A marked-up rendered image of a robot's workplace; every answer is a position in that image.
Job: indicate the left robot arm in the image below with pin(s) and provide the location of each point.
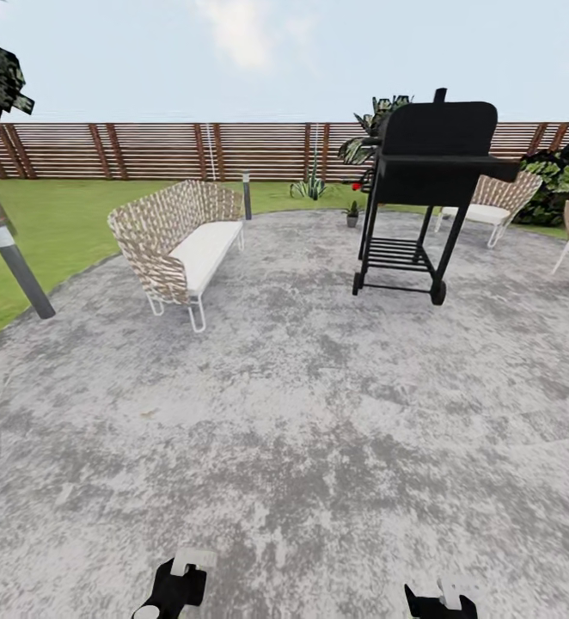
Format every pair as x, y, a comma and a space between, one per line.
177, 583

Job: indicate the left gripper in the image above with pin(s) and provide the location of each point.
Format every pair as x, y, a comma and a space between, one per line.
190, 588

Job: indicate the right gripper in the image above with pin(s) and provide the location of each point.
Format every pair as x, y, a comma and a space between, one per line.
431, 608

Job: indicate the bush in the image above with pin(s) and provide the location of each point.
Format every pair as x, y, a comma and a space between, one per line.
352, 150
548, 204
315, 187

